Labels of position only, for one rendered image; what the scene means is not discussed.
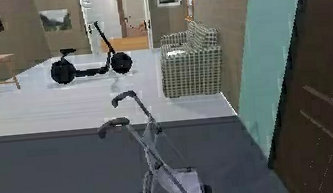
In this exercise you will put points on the white room door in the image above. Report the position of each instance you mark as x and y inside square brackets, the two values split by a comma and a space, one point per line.
[87, 21]

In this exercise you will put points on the landscape framed picture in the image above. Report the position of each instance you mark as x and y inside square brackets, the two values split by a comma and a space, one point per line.
[55, 20]

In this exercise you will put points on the grey folding walker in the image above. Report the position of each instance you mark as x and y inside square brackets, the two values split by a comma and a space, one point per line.
[178, 180]

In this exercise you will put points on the black electric scooter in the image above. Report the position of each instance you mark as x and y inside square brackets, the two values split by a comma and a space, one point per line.
[62, 72]

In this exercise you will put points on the checked armchair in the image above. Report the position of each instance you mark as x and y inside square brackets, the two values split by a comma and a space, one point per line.
[190, 65]

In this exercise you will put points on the dark brown room door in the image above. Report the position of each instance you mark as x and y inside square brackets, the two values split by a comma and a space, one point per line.
[322, 97]

